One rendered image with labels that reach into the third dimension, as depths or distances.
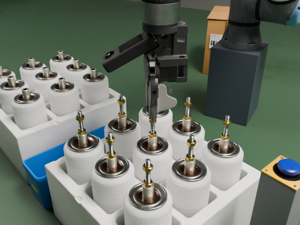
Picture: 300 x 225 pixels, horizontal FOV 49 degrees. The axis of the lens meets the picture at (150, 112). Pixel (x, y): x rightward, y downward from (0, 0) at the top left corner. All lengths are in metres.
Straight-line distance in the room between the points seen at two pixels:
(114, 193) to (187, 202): 0.15
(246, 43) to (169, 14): 0.69
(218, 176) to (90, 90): 0.54
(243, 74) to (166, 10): 0.72
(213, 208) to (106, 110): 0.55
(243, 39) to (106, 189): 0.80
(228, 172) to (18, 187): 0.66
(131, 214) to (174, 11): 0.38
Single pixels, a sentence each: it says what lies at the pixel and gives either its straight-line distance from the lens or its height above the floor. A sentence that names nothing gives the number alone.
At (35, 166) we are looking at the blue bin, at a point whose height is 0.08.
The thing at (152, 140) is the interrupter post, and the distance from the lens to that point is 0.76.
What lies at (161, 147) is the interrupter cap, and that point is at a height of 0.25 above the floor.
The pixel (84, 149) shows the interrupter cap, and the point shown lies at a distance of 0.79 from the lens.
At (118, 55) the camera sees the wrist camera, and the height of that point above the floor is 0.49.
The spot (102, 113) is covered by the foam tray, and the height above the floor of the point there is 0.15.
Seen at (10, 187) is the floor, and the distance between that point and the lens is 1.13.
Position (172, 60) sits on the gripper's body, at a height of 0.48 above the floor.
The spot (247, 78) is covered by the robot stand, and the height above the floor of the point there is 0.21.
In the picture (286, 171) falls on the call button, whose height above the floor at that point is 0.33.
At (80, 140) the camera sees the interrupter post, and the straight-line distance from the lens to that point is 0.79.
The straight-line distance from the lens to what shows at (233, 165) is 0.78.
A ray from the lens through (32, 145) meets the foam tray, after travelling 1.04.
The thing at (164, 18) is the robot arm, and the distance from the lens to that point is 0.62.
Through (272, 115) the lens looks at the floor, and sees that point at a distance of 1.49.
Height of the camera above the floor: 0.71
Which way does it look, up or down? 30 degrees down
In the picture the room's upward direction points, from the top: straight up
